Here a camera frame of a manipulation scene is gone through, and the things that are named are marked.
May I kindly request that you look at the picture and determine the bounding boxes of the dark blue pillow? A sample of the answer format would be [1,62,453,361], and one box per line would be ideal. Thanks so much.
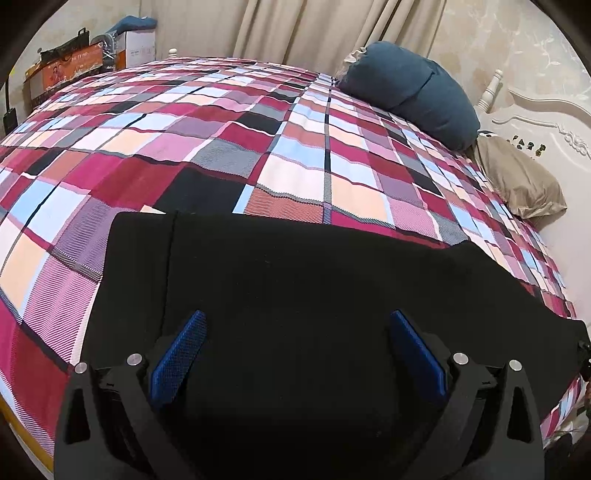
[338,41,481,151]

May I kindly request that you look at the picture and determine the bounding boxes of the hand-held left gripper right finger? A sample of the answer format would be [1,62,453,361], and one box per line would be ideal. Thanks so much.
[389,310,546,480]

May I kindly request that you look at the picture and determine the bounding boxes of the tan pillow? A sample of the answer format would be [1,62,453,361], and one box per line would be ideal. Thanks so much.
[475,135,568,219]

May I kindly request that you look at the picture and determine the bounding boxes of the plaid bed sheet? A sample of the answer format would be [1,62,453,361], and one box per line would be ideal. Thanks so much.
[0,56,583,462]

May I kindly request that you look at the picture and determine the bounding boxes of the black bag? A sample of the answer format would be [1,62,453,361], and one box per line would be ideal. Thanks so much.
[40,28,91,66]

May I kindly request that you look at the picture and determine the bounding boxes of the white carved headboard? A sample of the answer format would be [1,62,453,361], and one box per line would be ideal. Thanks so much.
[475,69,591,324]

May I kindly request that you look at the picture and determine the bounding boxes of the blue cloth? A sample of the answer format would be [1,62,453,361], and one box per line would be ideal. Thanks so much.
[107,16,158,36]

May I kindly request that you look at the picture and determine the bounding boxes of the beige curtain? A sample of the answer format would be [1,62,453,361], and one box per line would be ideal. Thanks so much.
[139,0,448,75]

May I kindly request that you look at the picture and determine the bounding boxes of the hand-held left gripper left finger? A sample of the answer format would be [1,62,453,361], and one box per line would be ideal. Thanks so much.
[54,309,208,480]

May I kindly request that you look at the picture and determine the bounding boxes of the orange cardboard box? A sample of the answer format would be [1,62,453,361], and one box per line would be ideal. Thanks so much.
[23,44,116,116]

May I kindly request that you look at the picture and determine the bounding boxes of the white cardboard box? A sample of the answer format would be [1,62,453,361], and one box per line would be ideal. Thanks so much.
[105,28,158,71]

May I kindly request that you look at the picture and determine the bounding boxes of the black pants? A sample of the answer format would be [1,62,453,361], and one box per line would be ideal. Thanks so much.
[79,211,591,480]

